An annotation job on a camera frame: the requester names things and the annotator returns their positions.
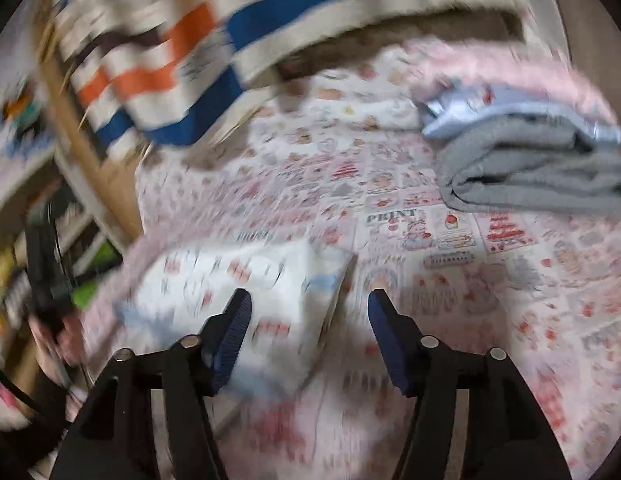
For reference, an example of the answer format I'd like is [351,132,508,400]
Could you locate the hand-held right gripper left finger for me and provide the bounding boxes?
[49,287,254,480]

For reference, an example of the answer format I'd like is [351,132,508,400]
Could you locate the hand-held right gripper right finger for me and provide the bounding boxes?
[367,287,574,480]

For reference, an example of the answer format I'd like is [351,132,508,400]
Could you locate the white cat print pants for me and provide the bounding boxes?
[113,240,359,403]

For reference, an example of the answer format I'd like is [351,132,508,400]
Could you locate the person's left hand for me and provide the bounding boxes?
[30,310,88,391]

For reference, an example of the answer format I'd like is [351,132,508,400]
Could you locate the pink patchwork print bed sheet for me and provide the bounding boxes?
[80,160,621,480]

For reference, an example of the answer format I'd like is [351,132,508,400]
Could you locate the wooden door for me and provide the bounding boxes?
[33,25,146,251]

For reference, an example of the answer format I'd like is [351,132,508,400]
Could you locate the folded pink grey blanket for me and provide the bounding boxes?
[401,40,621,221]

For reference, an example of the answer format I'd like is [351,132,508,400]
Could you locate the white bear print sheet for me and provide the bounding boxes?
[190,45,441,171]

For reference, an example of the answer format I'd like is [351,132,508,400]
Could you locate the brown bed headboard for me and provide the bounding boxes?
[278,7,524,78]

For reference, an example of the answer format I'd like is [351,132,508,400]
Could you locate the striped curtain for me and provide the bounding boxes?
[45,0,521,148]

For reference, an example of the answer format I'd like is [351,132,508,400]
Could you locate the black cable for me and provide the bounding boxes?
[0,360,48,423]

